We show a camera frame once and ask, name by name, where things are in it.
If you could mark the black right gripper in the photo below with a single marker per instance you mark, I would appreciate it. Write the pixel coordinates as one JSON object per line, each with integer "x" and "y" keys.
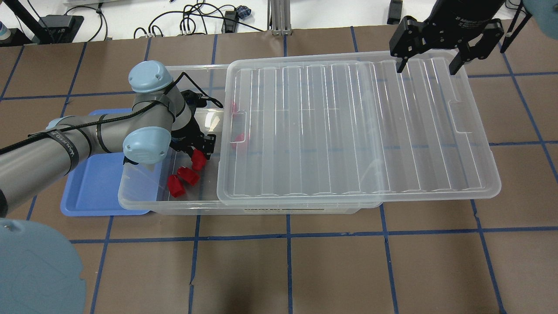
{"x": 463, "y": 18}

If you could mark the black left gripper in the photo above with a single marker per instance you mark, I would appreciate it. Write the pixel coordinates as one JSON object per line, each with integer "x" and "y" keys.
{"x": 183, "y": 136}

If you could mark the clear plastic box lid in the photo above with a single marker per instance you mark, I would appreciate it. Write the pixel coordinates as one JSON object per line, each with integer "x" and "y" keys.
{"x": 435, "y": 145}

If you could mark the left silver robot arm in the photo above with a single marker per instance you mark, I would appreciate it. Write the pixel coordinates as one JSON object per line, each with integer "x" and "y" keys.
{"x": 162, "y": 118}

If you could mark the clear plastic storage box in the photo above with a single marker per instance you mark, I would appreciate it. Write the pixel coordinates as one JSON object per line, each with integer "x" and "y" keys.
{"x": 315, "y": 144}

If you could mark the red block under lid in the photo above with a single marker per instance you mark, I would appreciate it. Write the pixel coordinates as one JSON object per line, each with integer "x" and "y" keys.
{"x": 241, "y": 142}

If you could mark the blue plastic tray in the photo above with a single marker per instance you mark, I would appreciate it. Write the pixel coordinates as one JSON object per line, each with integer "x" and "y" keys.
{"x": 91, "y": 190}

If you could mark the black power adapter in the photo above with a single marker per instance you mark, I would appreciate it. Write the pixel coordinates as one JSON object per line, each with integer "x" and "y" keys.
{"x": 394, "y": 11}

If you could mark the aluminium frame post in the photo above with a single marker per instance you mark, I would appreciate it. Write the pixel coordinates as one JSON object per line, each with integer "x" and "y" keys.
{"x": 279, "y": 16}

